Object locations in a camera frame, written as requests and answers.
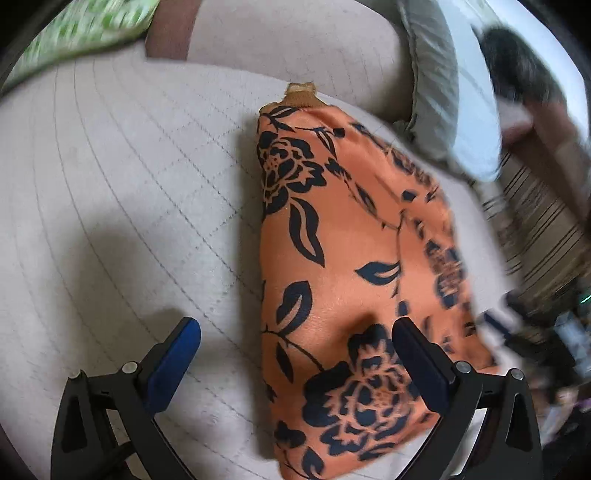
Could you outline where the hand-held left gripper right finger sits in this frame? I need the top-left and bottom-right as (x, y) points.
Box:
(392, 318), (543, 480)

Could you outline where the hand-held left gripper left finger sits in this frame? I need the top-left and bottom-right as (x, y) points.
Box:
(51, 316), (202, 480)

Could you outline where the orange black floral garment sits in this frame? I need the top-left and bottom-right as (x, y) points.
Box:
(255, 82), (500, 480)

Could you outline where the brown striped blanket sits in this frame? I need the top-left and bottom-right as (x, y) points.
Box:
(478, 150), (591, 298)

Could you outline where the pink quilted bed sheet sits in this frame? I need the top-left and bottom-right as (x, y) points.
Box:
(0, 58), (520, 480)

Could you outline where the white pillow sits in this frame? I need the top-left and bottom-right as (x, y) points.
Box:
(436, 0), (505, 184)

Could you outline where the grey striped pillow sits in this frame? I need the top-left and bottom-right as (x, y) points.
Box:
(392, 0), (463, 160)

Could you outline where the pink quilted bolster cushion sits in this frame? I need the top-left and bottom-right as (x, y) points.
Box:
(144, 0), (419, 126)

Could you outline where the green patterned pillow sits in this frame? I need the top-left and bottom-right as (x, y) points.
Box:
(7, 0), (161, 80)

